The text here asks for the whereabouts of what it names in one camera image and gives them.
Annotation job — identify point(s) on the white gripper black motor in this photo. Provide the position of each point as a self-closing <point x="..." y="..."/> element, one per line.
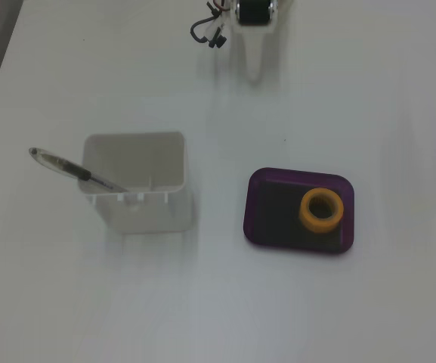
<point x="255" y="11"/>

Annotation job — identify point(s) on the clear ballpoint pen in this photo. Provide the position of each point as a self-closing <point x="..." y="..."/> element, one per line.
<point x="64" y="164"/>

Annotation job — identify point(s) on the yellow tape roll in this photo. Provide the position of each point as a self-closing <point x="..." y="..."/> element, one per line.
<point x="306" y="220"/>

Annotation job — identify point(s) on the white plastic container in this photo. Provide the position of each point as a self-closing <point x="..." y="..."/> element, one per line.
<point x="146" y="215"/>

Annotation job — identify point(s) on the purple rectangular tray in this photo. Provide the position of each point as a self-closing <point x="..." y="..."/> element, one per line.
<point x="274" y="217"/>

